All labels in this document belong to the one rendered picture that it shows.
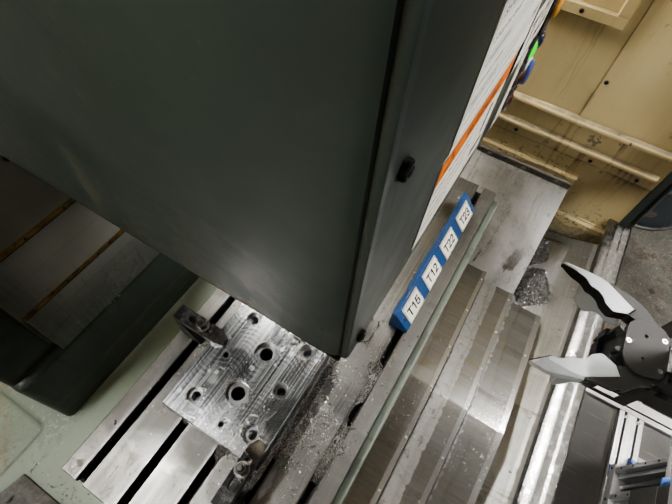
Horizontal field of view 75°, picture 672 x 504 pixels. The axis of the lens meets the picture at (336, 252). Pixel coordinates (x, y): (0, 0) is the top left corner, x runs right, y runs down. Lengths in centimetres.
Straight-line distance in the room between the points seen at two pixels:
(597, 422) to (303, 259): 187
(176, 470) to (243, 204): 86
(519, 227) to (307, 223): 137
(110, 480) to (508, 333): 108
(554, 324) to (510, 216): 37
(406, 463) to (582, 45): 114
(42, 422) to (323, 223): 135
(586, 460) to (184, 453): 144
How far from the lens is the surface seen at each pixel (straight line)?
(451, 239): 124
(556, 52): 141
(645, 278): 280
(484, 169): 161
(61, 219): 99
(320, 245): 22
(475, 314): 140
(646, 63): 139
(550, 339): 153
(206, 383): 99
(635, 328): 62
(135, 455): 109
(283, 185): 21
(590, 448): 201
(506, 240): 154
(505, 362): 137
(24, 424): 157
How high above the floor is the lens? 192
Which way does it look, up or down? 57 degrees down
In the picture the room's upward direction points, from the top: 6 degrees clockwise
